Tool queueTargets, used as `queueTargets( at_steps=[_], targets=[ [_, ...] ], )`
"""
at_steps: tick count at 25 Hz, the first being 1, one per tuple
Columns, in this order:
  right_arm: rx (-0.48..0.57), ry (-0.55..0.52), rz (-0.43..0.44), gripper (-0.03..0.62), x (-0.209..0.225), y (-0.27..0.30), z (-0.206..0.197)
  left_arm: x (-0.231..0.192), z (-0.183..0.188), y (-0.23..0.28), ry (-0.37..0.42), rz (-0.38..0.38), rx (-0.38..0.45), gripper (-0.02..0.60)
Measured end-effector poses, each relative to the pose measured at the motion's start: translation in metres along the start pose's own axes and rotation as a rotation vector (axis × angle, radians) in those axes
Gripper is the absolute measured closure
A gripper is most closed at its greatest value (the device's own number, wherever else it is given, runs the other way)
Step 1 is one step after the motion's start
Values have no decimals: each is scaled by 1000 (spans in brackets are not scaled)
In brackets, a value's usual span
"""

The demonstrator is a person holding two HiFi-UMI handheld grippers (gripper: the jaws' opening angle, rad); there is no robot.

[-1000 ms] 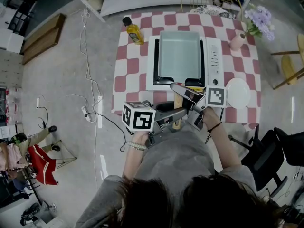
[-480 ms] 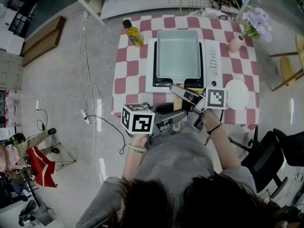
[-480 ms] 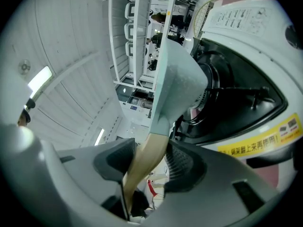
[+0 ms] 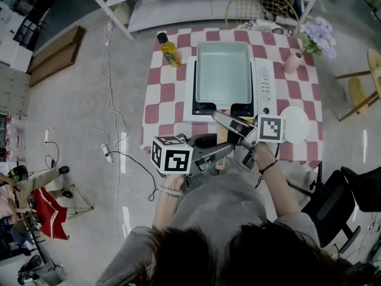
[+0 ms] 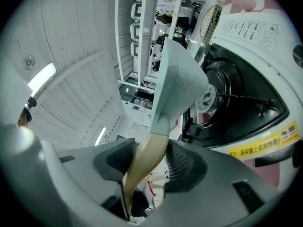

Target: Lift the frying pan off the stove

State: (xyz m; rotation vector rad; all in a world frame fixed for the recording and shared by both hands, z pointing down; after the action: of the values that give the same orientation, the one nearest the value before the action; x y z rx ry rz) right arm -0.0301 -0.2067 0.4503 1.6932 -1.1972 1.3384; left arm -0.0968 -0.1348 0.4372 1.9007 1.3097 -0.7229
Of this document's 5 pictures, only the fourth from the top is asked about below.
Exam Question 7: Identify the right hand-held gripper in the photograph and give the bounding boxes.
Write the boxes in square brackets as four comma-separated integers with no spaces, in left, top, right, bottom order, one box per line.
[211,110,286,172]

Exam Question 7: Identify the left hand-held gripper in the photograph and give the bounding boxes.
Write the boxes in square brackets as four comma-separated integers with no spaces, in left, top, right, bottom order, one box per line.
[151,133,236,193]

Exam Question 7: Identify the rectangular pale green pan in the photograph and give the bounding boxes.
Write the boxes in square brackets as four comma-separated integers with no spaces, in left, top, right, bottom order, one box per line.
[195,42,252,170]

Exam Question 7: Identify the white portable stove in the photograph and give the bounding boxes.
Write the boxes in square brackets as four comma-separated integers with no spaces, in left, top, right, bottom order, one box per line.
[183,55,277,123]

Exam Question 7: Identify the person's left forearm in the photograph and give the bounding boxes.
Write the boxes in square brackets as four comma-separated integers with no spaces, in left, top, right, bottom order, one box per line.
[151,194,182,231]

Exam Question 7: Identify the person's right forearm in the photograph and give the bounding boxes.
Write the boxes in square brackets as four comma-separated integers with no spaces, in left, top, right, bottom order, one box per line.
[261,161,301,220]

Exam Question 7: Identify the person's left hand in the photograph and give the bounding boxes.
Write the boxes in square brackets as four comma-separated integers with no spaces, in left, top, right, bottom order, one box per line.
[165,174,186,192]

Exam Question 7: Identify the person's right hand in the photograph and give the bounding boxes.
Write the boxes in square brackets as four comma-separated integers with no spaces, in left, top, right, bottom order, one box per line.
[252,142,277,171]

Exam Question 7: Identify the person's grey clothing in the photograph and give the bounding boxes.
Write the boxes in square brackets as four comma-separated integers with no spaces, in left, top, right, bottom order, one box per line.
[95,171,321,286]

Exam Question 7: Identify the red white checkered tablecloth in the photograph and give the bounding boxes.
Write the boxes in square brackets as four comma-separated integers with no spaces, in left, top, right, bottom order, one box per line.
[139,27,324,169]

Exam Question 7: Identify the black wrist band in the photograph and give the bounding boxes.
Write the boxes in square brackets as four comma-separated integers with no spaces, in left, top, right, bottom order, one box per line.
[254,158,278,189]

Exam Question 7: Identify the white round plate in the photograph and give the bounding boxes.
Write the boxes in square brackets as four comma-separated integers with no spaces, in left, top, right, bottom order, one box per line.
[279,105,311,144]

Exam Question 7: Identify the yellow oil bottle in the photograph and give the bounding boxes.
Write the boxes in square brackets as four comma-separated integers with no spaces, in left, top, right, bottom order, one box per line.
[157,32,182,68]

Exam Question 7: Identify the pink vase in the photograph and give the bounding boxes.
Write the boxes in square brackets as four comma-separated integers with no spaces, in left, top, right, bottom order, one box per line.
[282,51,304,73]

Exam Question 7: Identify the large white power strip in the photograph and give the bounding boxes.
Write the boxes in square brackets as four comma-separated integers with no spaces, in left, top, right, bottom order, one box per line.
[101,142,115,164]

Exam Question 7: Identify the white metal shelf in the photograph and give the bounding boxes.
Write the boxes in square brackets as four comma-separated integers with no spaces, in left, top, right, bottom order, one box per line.
[79,0,327,41]

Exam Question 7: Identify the purple flower bouquet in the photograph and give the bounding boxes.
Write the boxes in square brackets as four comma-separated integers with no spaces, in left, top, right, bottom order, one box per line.
[299,15,338,60]

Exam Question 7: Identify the yellow wooden stool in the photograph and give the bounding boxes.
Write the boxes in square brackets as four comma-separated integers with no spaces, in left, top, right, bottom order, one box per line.
[335,48,381,122]

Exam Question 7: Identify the black office chair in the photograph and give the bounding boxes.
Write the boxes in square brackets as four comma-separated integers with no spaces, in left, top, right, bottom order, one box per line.
[287,161,381,254]

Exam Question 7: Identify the beige carton box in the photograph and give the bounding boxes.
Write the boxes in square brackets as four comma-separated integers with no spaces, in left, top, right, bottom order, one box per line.
[114,0,132,26]

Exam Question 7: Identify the red cloth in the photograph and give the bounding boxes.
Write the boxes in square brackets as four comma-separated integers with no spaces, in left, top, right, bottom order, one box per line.
[31,186,70,241]

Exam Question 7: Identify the brown wooden platform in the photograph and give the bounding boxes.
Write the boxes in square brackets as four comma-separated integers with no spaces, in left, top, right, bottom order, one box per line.
[28,25,86,88]

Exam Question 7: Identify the red white plastic packaging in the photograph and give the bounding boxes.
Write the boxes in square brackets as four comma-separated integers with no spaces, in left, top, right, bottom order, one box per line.
[4,114,27,160]

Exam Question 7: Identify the white cabinet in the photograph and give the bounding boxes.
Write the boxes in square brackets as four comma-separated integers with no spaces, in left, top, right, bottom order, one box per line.
[0,37,33,73]

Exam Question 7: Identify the white bead bracelet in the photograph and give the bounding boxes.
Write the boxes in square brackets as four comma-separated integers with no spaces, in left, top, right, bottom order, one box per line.
[158,185,182,198]

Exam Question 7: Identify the long black cable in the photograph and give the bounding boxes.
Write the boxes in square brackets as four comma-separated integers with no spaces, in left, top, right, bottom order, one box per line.
[105,150,158,202]

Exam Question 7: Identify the long white cable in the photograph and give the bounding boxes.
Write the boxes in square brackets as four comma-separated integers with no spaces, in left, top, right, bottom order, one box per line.
[99,19,127,247]

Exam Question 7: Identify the short black cable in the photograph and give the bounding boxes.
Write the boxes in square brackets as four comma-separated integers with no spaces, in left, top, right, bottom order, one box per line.
[44,141,60,169]

